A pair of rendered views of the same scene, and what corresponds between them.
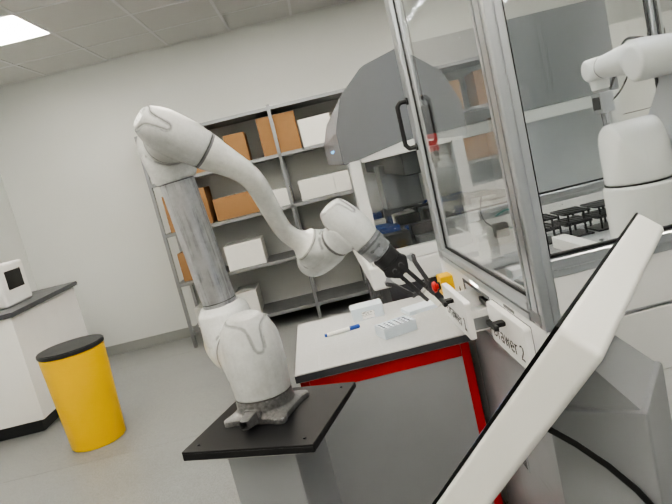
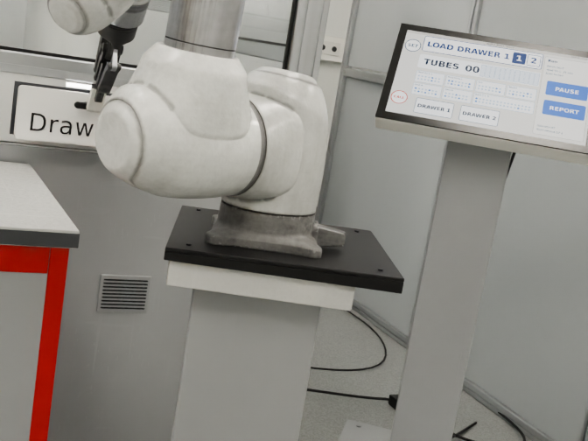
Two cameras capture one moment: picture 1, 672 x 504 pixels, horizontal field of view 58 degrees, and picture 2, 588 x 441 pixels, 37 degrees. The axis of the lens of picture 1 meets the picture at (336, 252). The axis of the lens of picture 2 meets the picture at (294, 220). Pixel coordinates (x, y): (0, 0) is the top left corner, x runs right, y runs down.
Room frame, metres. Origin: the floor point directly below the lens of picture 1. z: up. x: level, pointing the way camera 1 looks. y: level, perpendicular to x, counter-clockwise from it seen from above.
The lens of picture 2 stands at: (2.12, 1.58, 1.09)
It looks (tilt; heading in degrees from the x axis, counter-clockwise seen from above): 11 degrees down; 245
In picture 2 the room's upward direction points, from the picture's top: 9 degrees clockwise
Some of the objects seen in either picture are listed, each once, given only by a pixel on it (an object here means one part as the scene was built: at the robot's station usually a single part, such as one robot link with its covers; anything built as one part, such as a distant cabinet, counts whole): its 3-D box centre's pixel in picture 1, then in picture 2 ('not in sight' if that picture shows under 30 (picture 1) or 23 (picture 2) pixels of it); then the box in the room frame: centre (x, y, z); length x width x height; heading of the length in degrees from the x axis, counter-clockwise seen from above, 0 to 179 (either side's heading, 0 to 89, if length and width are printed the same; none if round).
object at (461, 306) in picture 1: (457, 309); (87, 119); (1.76, -0.32, 0.87); 0.29 x 0.02 x 0.11; 1
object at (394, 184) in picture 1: (442, 180); not in sight; (3.48, -0.69, 1.13); 1.78 x 1.14 x 0.45; 1
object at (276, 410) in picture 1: (262, 403); (277, 224); (1.55, 0.29, 0.81); 0.22 x 0.18 x 0.06; 158
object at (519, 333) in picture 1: (510, 333); not in sight; (1.44, -0.37, 0.87); 0.29 x 0.02 x 0.11; 1
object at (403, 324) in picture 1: (395, 327); not in sight; (2.04, -0.14, 0.78); 0.12 x 0.08 x 0.04; 107
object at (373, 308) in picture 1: (366, 310); not in sight; (2.34, -0.06, 0.79); 0.13 x 0.09 x 0.05; 92
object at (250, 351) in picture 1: (252, 351); (273, 137); (1.58, 0.28, 0.95); 0.18 x 0.16 x 0.22; 24
